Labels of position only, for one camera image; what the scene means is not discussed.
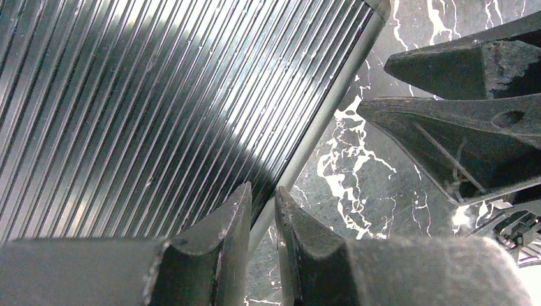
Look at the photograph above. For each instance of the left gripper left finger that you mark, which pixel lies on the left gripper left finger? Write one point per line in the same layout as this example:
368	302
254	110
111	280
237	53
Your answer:
203	265

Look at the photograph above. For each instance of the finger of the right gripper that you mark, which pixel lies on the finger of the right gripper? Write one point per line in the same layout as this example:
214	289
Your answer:
500	62
472	150

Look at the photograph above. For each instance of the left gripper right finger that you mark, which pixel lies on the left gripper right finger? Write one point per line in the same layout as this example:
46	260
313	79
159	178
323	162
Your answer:
319	267

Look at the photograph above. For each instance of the black poker chip case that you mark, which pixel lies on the black poker chip case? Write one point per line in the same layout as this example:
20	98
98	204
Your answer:
139	118

